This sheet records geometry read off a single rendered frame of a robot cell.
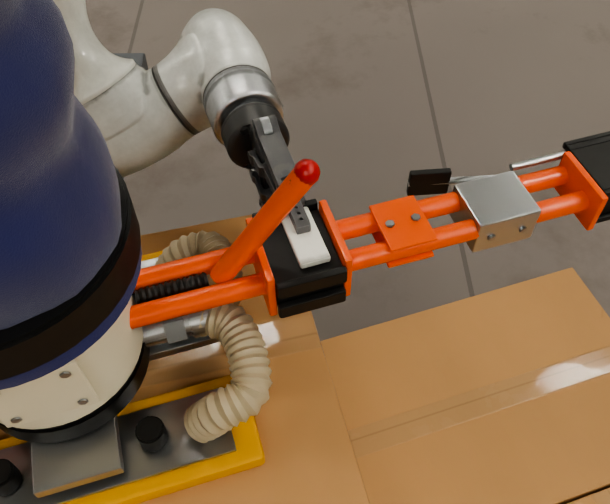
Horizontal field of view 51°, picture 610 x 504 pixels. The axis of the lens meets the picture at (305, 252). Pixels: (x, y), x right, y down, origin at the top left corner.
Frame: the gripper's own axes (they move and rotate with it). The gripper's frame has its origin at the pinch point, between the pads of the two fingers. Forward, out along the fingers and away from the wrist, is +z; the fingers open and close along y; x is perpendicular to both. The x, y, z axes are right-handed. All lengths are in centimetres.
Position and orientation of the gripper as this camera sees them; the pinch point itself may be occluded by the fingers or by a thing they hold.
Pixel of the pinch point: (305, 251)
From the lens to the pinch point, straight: 64.5
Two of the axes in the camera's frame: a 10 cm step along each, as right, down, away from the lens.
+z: 3.2, 7.4, -6.0
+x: -9.5, 2.5, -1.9
